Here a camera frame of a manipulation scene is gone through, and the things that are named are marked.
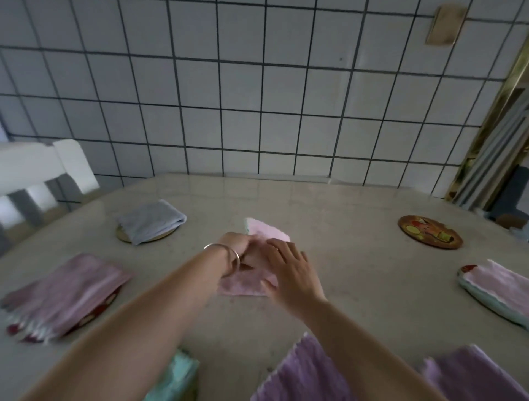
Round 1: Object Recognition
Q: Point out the person's left hand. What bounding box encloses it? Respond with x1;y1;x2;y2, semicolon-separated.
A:
219;232;266;274

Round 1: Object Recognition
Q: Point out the striped purple towel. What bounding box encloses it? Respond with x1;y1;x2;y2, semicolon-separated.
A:
0;253;134;343

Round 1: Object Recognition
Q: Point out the beige wall plate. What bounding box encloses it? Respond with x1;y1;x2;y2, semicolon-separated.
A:
425;4;469;46

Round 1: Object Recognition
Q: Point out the round red coaster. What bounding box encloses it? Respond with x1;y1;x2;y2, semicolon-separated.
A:
6;285;121;344

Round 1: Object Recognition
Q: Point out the person's right forearm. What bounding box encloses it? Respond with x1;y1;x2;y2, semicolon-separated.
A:
295;295;449;401

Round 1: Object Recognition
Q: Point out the silver bangle bracelet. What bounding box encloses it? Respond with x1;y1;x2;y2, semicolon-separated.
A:
204;243;241;278

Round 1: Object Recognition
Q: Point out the pink and teal towel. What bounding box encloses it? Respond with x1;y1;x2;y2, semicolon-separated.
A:
457;259;529;330

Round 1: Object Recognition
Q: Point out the gold door frame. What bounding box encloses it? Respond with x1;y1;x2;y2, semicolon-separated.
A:
443;35;529;203

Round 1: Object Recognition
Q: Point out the round coaster with brown rim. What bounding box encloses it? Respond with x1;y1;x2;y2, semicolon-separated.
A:
115;224;176;245

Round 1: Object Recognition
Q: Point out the person's left forearm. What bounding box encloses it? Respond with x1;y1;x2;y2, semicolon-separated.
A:
18;246;232;401

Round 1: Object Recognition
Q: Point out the grey door panel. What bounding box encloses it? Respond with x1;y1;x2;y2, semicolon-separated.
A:
452;89;529;212

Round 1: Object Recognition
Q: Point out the grey folded towel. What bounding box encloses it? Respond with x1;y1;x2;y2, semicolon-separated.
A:
115;200;187;245

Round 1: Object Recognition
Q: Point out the white wooden chair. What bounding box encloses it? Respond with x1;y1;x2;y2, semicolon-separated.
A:
0;139;101;238

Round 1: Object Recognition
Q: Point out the person's right hand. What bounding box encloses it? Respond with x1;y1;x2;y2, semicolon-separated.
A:
260;238;328;318

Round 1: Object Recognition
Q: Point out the round brown picture coaster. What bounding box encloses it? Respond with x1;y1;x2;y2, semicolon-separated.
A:
398;215;464;250

